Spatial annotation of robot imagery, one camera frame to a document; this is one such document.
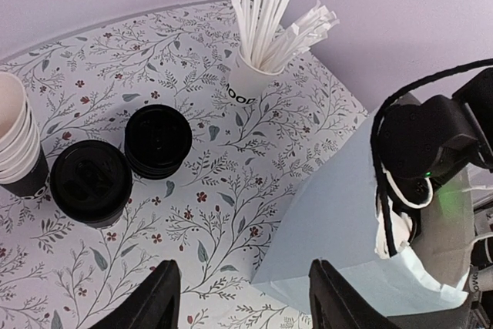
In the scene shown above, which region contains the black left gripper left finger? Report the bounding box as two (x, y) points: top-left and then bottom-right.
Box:
(92, 260), (181, 329)

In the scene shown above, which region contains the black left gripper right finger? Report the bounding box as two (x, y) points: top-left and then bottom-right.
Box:
(309, 259), (396, 329)

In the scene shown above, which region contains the white paper bag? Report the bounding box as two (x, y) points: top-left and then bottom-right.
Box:
(252, 119), (474, 317)

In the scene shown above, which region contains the stack of black lids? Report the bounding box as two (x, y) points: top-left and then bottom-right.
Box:
(124, 104), (193, 180)

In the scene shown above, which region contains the stack of paper cups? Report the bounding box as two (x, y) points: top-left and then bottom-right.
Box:
(1, 72), (49, 200)

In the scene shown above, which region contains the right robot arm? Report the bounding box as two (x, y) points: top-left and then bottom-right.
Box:
(370, 59), (492, 257)

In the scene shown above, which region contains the floral tablecloth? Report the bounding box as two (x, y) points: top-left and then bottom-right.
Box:
(1, 1), (367, 328)

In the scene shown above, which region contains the white cup holding straws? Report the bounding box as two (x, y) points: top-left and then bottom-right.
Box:
(225, 50), (284, 107)

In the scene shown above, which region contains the bundle of white wrapped straws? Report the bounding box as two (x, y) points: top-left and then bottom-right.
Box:
(231, 0), (340, 74)

